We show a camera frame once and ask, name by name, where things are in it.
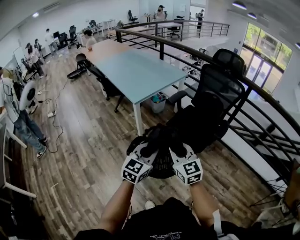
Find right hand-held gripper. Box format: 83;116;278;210
168;142;203;186

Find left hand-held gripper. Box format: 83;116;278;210
121;140;161;186

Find black cloth garment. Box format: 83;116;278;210
127;123;188;179

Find black mesh office chair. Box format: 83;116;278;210
164;48;247;155

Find person's left forearm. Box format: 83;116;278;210
100;180;137;235

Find person's right forearm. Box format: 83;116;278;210
188;182;221;229

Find black chair with round headrest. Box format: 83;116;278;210
67;53;125;113

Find person's black shirt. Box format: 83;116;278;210
74;197;300;240

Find grey trash bin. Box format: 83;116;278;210
150;92;167;114

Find black tripod legs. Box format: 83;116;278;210
249;177;290;208

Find long blue and wood table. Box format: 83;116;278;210
80;38;189;136

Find curved black metal railing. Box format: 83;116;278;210
114;20;300;196

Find white round device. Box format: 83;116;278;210
18;81;38;111

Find glass entrance doors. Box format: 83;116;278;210
241;22;293;95

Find round ceiling lamp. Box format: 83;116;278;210
232;1;248;10

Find white strap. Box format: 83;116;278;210
212;209;224;238

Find black floor cable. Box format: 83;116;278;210
38;79;69;153

